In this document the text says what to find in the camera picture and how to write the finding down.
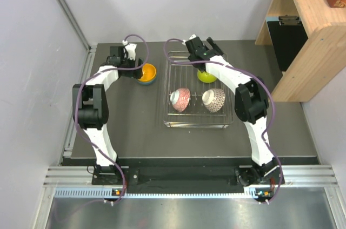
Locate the yellow-green bowl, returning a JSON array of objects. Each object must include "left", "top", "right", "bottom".
[{"left": 197, "top": 70, "right": 217, "bottom": 84}]

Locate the orange bowl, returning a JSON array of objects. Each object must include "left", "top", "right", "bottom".
[{"left": 138, "top": 63, "right": 157, "bottom": 83}]

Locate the blue bowl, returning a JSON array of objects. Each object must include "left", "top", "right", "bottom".
[{"left": 137, "top": 76, "right": 156, "bottom": 86}]

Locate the brown lattice patterned bowl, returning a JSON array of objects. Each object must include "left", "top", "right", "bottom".
[{"left": 202, "top": 89, "right": 225, "bottom": 113}]

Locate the metal wire dish rack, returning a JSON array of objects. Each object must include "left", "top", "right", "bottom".
[{"left": 163, "top": 51, "right": 233, "bottom": 129}]

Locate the black white patterned bowl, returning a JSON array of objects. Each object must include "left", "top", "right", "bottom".
[{"left": 170, "top": 88, "right": 191, "bottom": 112}]

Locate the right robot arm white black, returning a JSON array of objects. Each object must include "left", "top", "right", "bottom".
[{"left": 183, "top": 35, "right": 277, "bottom": 186}]

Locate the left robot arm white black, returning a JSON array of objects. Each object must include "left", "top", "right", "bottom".
[{"left": 72, "top": 43, "right": 143, "bottom": 185}]

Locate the black clipboard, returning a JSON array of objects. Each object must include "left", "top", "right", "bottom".
[{"left": 265, "top": 15, "right": 308, "bottom": 72}]

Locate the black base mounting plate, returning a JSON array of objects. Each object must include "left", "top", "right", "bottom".
[{"left": 92, "top": 166, "right": 284, "bottom": 194}]

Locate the wooden shelf unit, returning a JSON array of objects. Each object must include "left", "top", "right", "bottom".
[{"left": 266, "top": 0, "right": 345, "bottom": 102}]

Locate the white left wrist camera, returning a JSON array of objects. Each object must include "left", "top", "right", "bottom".
[{"left": 122, "top": 40, "right": 137, "bottom": 60}]

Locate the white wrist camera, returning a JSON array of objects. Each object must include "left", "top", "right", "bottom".
[
  {"left": 122, "top": 40, "right": 137, "bottom": 60},
  {"left": 182, "top": 34, "right": 197, "bottom": 45}
]

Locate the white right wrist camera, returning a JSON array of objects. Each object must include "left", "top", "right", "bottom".
[{"left": 182, "top": 34, "right": 197, "bottom": 45}]

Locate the aluminium corner post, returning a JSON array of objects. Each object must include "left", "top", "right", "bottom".
[{"left": 39, "top": 0, "right": 94, "bottom": 51}]

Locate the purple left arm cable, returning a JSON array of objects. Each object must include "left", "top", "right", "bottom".
[{"left": 74, "top": 33, "right": 150, "bottom": 205}]

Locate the aluminium frame rail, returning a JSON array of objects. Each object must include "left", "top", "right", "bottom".
[{"left": 43, "top": 165, "right": 338, "bottom": 201}]

